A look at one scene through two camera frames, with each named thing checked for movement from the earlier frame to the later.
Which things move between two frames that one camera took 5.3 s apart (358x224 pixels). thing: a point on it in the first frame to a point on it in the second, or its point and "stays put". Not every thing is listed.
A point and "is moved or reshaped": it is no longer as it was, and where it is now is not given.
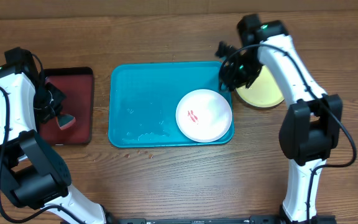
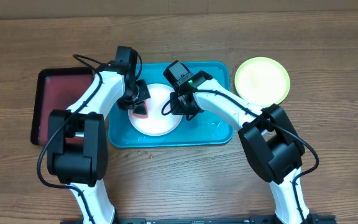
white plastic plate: x=204 y=116 to x=156 y=124
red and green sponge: x=65 y=121 is moved or reshaped
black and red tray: x=76 y=84 stays put
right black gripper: x=232 y=84 to x=179 y=111
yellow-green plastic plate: x=265 y=91 stays put
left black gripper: x=46 y=113 to x=145 y=94
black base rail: x=252 y=219 stays put
